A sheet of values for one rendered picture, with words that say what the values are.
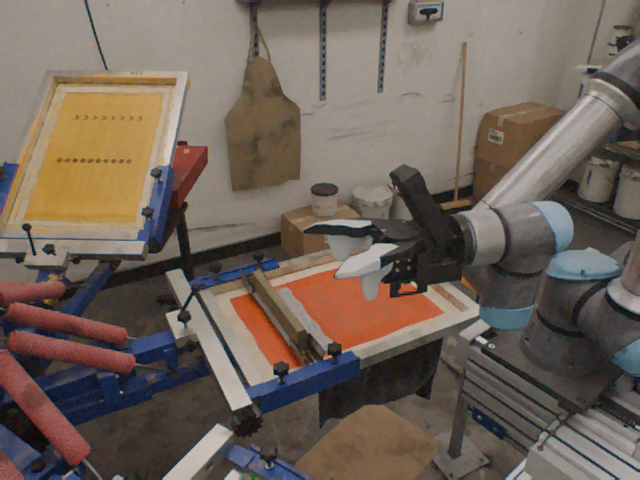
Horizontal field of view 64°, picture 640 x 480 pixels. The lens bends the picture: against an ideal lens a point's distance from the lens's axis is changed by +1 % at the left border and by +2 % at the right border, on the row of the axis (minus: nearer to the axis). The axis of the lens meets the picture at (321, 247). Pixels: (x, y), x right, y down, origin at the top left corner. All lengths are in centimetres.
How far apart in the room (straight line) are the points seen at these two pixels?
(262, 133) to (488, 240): 295
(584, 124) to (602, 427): 59
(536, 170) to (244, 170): 284
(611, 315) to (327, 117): 304
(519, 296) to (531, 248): 8
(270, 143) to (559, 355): 276
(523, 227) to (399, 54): 336
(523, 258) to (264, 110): 290
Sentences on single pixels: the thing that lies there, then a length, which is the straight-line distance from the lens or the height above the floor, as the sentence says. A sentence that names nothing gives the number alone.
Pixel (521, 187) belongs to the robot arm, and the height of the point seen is 167.
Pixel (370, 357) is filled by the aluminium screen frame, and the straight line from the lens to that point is 150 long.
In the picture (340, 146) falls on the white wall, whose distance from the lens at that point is 391.
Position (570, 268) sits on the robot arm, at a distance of 105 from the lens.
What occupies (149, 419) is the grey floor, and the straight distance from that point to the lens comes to 277.
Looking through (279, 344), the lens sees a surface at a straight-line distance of 158.
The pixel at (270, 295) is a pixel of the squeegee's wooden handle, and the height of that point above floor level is 106.
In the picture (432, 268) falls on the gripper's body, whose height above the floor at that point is 163.
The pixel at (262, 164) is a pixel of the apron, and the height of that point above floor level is 70.
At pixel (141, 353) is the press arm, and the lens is 151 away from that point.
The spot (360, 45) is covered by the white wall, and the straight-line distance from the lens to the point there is 381.
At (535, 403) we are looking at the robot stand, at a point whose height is 116.
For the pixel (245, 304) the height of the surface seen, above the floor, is 96.
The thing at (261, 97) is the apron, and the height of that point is 116.
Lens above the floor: 200
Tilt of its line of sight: 31 degrees down
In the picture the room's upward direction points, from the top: straight up
